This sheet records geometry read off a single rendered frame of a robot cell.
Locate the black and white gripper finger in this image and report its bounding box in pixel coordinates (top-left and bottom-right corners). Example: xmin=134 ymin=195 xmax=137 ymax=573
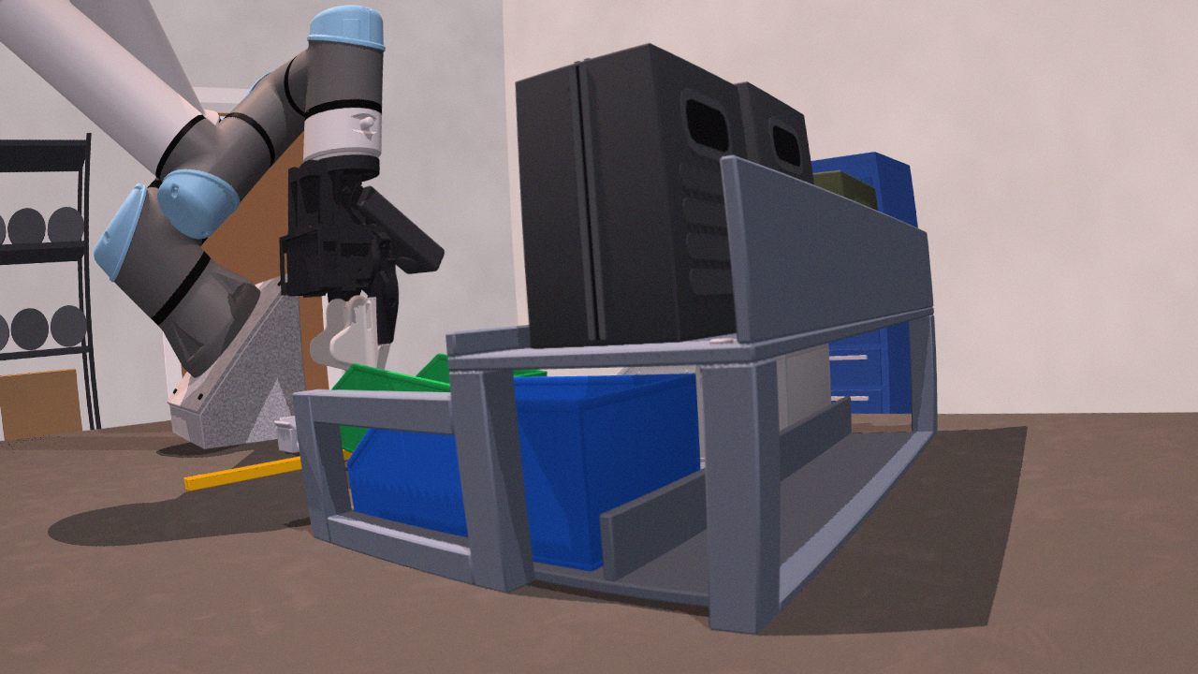
xmin=310 ymin=292 xmax=350 ymax=372
xmin=329 ymin=251 xmax=399 ymax=370

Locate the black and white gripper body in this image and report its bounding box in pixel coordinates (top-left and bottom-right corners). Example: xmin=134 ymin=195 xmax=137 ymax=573
xmin=279 ymin=154 xmax=393 ymax=299

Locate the grey metal shelf rack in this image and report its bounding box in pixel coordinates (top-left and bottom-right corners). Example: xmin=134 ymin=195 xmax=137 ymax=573
xmin=274 ymin=154 xmax=938 ymax=634

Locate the yellow bar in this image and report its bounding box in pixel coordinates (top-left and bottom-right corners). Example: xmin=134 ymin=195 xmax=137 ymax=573
xmin=184 ymin=457 xmax=302 ymax=491

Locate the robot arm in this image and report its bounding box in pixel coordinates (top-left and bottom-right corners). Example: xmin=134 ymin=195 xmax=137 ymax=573
xmin=0 ymin=0 xmax=444 ymax=378

